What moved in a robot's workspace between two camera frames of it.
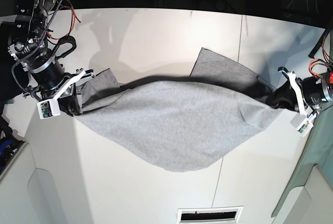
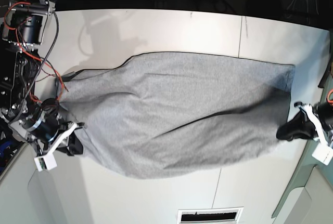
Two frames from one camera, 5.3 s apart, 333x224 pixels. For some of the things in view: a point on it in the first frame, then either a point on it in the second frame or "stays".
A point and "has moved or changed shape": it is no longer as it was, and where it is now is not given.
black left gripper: (39, 89) to (45, 121)
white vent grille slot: (218, 214) stays
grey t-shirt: (183, 123) has moved or changed shape
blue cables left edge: (3, 146) stays
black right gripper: (284, 96) to (301, 127)
